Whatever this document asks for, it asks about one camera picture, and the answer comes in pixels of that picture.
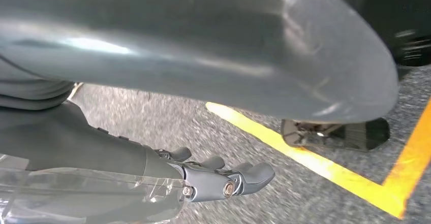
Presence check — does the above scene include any ribbed grey right arm sleeve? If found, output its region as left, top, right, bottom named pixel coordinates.
left=0, top=56, right=75, bottom=111

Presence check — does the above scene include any yellow floor tape square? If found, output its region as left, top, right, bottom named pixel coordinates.
left=205, top=96, right=431, bottom=220

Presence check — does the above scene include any black robot body shell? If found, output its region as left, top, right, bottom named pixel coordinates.
left=325, top=0, right=431, bottom=67

